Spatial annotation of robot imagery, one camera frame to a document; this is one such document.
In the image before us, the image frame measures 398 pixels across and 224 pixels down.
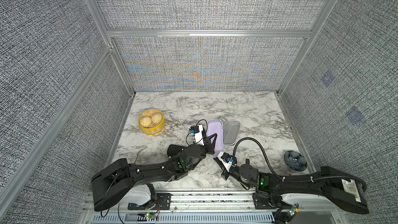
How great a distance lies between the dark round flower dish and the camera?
83 centimetres

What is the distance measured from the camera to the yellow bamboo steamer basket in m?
0.97

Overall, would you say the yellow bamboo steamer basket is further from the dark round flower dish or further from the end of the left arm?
the dark round flower dish

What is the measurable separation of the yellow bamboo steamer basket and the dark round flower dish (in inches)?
29.4
